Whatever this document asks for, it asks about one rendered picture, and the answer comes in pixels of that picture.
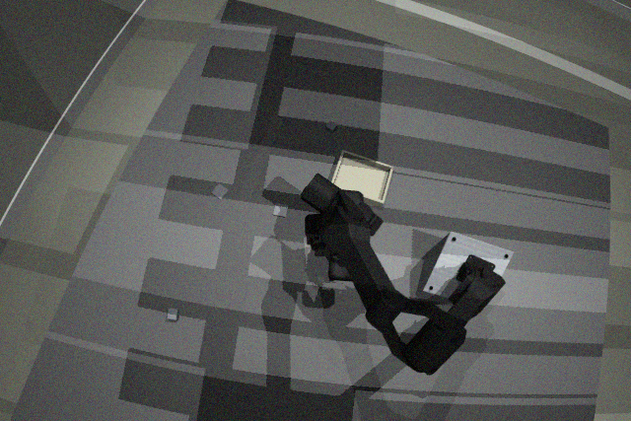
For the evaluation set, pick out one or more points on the beige rectangular tray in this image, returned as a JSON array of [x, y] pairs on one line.
[[370, 177]]

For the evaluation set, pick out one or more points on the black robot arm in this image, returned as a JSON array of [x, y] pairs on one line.
[[344, 226]]

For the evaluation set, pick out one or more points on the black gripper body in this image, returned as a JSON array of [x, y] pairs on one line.
[[337, 268]]

